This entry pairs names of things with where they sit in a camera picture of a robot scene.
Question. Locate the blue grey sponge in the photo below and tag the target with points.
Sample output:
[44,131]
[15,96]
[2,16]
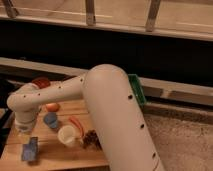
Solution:
[30,150]

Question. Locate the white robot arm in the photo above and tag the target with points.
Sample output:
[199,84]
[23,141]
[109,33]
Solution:
[114,111]

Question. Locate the red bowl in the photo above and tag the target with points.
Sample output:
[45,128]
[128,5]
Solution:
[41,82]

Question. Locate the green plastic tray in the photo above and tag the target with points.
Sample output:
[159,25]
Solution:
[137,89]

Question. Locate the brown pine cone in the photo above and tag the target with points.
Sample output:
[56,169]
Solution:
[91,140]

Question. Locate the orange fruit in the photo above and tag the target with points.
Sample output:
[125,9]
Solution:
[52,107]

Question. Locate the white cup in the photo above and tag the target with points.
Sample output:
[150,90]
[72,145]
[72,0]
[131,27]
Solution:
[68,136]

